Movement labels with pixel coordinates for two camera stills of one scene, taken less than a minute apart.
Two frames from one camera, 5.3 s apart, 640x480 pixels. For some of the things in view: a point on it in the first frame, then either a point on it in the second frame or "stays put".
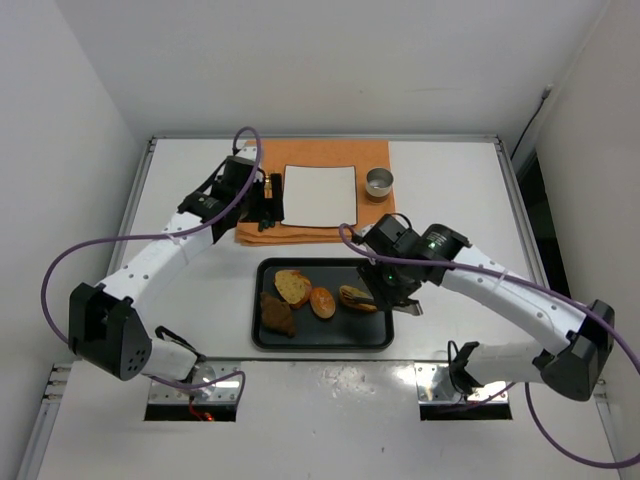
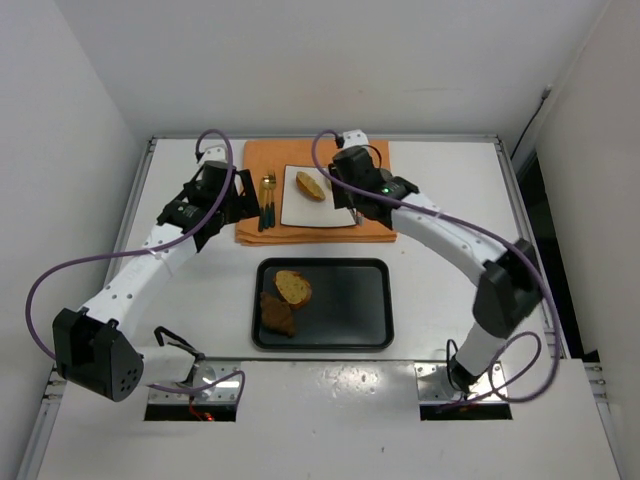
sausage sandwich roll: x=356 y=298 to x=309 y=187
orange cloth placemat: x=365 y=155 stays put
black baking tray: x=345 y=330 stays put
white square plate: x=319 y=195 stays put
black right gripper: x=388 y=293 to x=341 y=189
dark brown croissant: x=276 y=314 stays put
